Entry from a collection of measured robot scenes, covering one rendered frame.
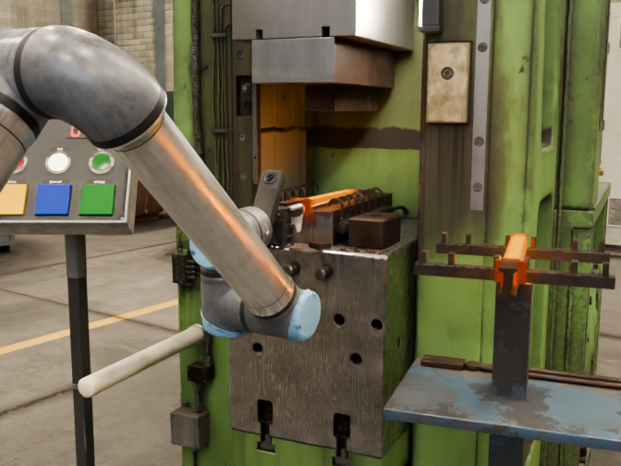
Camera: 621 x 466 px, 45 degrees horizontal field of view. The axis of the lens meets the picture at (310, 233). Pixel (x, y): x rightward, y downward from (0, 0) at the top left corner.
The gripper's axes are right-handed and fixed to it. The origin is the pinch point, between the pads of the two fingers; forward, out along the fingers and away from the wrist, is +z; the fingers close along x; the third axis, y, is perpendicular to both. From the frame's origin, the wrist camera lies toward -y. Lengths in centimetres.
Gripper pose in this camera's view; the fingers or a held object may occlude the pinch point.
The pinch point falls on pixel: (296, 204)
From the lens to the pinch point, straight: 165.8
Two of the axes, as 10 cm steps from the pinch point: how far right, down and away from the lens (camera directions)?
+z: 4.0, -1.7, 9.0
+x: 9.2, 0.7, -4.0
